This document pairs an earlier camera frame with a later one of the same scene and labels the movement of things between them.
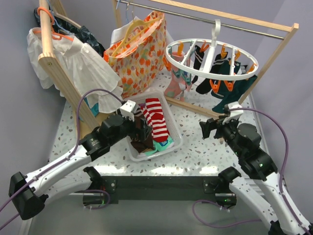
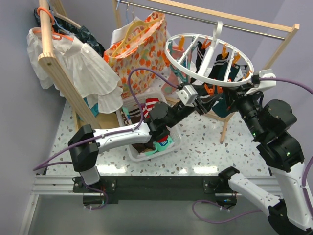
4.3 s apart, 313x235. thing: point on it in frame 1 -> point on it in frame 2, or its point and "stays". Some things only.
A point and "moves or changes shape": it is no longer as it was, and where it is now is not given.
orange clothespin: (229, 85) -> (219, 89)
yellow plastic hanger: (125, 41) stays
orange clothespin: (215, 87) -> (211, 91)
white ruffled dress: (96, 77) stays
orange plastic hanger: (54, 35) stays
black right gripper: (211, 123) -> (236, 93)
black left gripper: (136, 132) -> (209, 102)
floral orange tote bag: (140, 60) stays
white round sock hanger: (210, 58) moves or changes shape
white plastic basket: (172, 125) stays
